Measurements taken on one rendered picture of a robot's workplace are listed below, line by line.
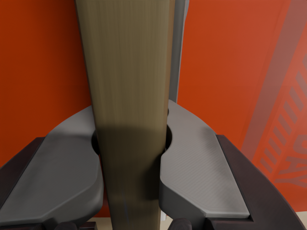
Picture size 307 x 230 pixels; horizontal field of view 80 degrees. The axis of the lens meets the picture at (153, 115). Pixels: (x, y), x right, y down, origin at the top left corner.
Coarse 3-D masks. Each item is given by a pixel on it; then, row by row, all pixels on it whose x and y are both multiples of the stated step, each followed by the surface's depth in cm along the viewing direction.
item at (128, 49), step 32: (96, 0) 5; (128, 0) 5; (160, 0) 5; (96, 32) 5; (128, 32) 5; (160, 32) 5; (96, 64) 6; (128, 64) 6; (160, 64) 6; (96, 96) 6; (128, 96) 6; (160, 96) 7; (96, 128) 7; (128, 128) 7; (160, 128) 7; (128, 160) 8; (160, 160) 8; (128, 192) 9; (128, 224) 10
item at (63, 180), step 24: (72, 120) 9; (48, 144) 8; (72, 144) 8; (96, 144) 9; (48, 168) 7; (72, 168) 7; (96, 168) 7; (24, 192) 6; (48, 192) 6; (72, 192) 6; (96, 192) 6; (0, 216) 5; (24, 216) 5; (48, 216) 5; (72, 216) 6
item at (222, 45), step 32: (0, 0) 13; (32, 0) 13; (64, 0) 13; (192, 0) 14; (224, 0) 14; (256, 0) 14; (0, 32) 14; (32, 32) 14; (64, 32) 14; (192, 32) 15; (224, 32) 15; (256, 32) 15; (0, 64) 15; (32, 64) 15; (64, 64) 16; (192, 64) 16; (224, 64) 16; (256, 64) 16
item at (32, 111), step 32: (0, 96) 17; (32, 96) 17; (64, 96) 17; (192, 96) 18; (224, 96) 18; (0, 128) 18; (32, 128) 19; (224, 128) 20; (0, 160) 21; (288, 192) 26
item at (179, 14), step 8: (176, 0) 10; (184, 0) 10; (176, 8) 11; (184, 8) 11; (176, 16) 11; (184, 16) 11; (176, 24) 11; (184, 24) 11; (176, 32) 11; (176, 40) 12; (176, 48) 12; (176, 56) 12; (176, 64) 12; (176, 72) 13; (176, 80) 13; (176, 88) 13; (176, 96) 14
